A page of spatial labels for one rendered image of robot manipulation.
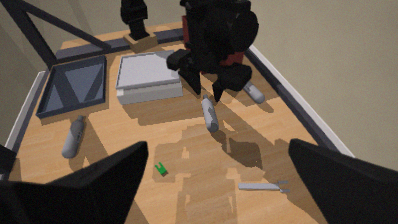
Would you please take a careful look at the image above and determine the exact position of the grey gas cylinder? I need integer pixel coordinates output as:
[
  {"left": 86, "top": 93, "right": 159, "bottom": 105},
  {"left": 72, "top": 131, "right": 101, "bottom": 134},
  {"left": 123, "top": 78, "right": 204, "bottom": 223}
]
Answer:
[
  {"left": 61, "top": 115, "right": 84, "bottom": 159},
  {"left": 202, "top": 94, "right": 219, "bottom": 133},
  {"left": 243, "top": 81, "right": 265, "bottom": 104}
]

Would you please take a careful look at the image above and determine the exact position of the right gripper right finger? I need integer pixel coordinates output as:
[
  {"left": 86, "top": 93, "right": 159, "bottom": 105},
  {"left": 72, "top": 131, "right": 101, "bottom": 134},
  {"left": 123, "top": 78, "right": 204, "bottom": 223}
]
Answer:
[{"left": 288, "top": 139, "right": 398, "bottom": 224}]

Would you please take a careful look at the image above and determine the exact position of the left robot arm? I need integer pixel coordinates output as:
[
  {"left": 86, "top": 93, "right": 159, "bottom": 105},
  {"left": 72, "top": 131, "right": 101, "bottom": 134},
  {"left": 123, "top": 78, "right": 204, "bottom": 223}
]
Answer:
[{"left": 120, "top": 0, "right": 259, "bottom": 61}]

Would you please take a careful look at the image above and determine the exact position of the grey spanner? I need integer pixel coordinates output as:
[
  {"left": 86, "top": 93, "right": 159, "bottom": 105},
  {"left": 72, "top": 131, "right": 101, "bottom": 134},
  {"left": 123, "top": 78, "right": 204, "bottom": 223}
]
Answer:
[{"left": 238, "top": 181, "right": 290, "bottom": 192}]

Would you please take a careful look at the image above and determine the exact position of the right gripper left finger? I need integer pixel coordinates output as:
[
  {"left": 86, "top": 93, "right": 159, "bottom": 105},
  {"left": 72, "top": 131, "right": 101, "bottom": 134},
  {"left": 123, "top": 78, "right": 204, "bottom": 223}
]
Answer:
[{"left": 0, "top": 141, "right": 149, "bottom": 224}]

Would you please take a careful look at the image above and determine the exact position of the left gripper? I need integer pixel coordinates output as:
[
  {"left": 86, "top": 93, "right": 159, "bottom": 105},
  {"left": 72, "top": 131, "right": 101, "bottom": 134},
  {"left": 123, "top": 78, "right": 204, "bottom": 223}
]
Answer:
[{"left": 166, "top": 37, "right": 252, "bottom": 102}]

